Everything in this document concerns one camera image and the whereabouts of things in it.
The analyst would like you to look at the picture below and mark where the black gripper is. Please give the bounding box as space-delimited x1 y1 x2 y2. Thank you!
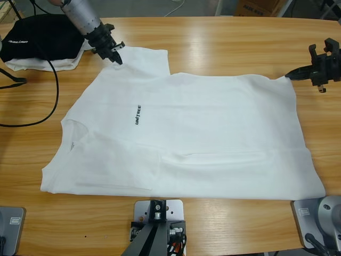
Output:
284 52 341 93
85 25 126 66

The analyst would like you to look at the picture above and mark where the white t-shirt with black logo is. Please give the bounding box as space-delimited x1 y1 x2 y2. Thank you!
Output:
39 45 327 201

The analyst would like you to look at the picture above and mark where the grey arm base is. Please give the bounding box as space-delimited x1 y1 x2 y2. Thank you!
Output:
291 195 341 250
0 206 27 256

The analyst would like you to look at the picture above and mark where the folded white t-shirt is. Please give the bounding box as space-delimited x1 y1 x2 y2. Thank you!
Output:
4 44 93 73

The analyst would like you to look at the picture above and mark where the black metal stand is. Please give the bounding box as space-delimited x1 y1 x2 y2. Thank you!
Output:
319 0 341 20

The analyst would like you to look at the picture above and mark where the folded black t-shirt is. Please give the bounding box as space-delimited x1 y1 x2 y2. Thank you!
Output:
0 13 89 64

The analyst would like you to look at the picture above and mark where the cardboard box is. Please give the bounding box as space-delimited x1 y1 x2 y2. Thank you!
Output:
233 0 288 17

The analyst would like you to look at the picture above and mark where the wooden pallet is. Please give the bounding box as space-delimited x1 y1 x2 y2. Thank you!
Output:
0 0 19 25

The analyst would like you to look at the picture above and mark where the thick black cable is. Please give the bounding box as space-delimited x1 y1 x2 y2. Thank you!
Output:
0 0 60 127

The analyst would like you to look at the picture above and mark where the white metal post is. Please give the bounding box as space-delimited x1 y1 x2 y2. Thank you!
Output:
214 0 228 16
279 0 296 17

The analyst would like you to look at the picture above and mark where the white floor cable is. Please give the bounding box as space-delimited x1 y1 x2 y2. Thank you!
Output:
164 0 187 17

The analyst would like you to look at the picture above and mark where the orange cable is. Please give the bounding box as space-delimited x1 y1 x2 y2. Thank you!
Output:
170 239 187 256

